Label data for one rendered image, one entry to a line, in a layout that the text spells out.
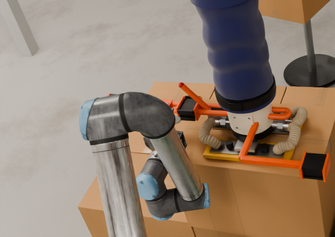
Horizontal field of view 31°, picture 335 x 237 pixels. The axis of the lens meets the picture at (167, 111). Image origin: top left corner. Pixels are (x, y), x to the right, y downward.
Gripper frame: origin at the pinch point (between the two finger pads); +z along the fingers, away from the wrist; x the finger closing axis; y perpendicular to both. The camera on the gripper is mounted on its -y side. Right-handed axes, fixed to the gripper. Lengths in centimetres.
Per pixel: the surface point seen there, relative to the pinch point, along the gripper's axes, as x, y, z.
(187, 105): 1.9, 2.0, 8.2
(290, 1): -31, 8, 144
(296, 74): -105, -3, 171
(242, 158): 1.5, 32.7, -18.0
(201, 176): -20.2, 9.4, -8.8
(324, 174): 2, 62, -22
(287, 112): 1.3, 42.6, 8.5
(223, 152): -10.2, 18.9, -4.1
